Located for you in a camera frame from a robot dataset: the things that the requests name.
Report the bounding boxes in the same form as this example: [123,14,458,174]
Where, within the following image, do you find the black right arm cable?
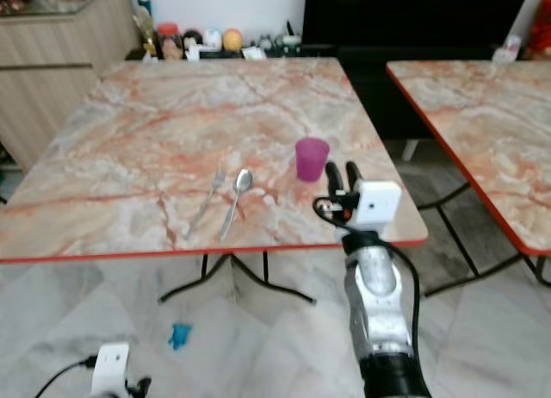
[383,239,424,349]

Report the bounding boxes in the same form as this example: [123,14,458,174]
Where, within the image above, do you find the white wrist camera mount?
[350,181,404,232]
[91,342,131,398]

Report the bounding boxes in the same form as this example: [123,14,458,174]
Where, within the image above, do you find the gold trophy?
[133,0,161,60]

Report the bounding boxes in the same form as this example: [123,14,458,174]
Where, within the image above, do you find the silver metal spoon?
[220,169,254,242]

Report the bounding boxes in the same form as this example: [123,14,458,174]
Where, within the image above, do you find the clear plastic bottle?
[494,34,523,72]

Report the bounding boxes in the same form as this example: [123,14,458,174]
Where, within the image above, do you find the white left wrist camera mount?
[91,342,131,398]

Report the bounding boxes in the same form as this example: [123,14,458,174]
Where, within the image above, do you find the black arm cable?
[35,356,98,398]
[383,239,424,349]

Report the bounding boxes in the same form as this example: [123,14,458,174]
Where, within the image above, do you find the purple plastic cup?
[294,137,331,183]

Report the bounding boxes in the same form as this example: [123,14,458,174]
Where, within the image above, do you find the white round figurine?
[204,27,223,52]

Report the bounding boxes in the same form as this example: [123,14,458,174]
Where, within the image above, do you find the black television screen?
[300,0,534,49]

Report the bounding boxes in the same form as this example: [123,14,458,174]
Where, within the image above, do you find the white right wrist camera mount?
[350,181,404,232]

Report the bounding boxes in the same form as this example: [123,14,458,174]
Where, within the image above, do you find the light wooden cabinet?
[0,0,139,171]

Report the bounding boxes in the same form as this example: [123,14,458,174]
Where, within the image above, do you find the orange round figurine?
[222,28,244,53]

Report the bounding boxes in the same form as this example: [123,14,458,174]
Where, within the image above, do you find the red lid jar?
[156,22,183,62]

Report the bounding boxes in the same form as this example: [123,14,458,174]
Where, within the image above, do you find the silver metal fork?
[187,169,226,240]

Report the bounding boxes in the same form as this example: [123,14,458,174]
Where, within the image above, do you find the small blue floor object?
[170,322,193,351]

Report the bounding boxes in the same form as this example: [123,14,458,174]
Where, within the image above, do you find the black metal table legs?
[400,140,551,298]
[158,253,316,307]

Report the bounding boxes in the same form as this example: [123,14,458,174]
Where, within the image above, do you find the red object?
[529,0,551,65]

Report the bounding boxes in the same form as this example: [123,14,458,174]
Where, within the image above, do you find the dark round figurine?
[183,28,204,57]

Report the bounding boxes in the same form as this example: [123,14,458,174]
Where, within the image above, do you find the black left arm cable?
[35,356,98,398]

